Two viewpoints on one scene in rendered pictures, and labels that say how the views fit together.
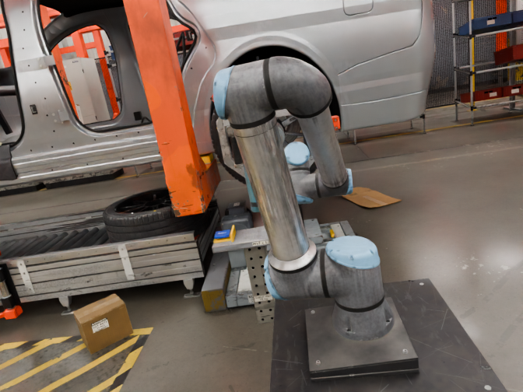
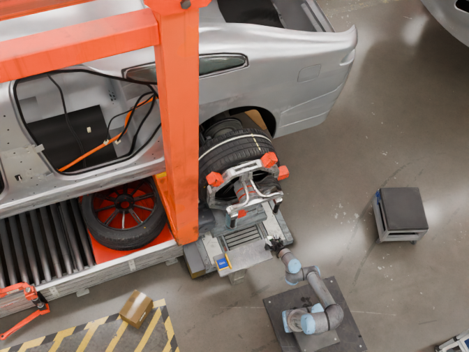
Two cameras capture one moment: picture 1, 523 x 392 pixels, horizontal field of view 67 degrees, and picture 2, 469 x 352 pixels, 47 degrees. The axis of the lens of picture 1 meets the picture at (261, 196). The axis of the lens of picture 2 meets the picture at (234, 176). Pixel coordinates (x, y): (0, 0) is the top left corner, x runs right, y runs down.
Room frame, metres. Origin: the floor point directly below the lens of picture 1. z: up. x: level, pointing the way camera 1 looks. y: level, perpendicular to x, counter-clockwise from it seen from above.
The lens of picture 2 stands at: (0.50, 0.97, 4.28)
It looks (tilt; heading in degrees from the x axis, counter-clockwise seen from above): 60 degrees down; 328
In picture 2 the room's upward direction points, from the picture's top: 7 degrees clockwise
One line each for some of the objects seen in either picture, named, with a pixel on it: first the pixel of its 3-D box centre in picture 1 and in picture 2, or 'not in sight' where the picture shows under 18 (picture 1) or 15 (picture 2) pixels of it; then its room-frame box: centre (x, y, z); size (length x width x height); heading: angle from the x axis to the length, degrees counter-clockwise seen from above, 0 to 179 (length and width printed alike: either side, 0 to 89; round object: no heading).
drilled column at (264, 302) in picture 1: (261, 279); (236, 269); (1.74, 0.07, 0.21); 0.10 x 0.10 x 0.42; 86
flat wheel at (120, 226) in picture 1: (158, 215); (125, 207); (2.53, 0.70, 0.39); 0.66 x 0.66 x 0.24
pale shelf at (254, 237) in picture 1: (259, 236); (242, 258); (1.74, 0.04, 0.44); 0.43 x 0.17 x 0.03; 86
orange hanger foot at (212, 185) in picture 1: (197, 166); (169, 186); (2.40, 0.35, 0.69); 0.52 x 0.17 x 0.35; 176
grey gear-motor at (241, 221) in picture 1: (241, 231); (197, 210); (2.33, 0.16, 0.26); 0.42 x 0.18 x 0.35; 176
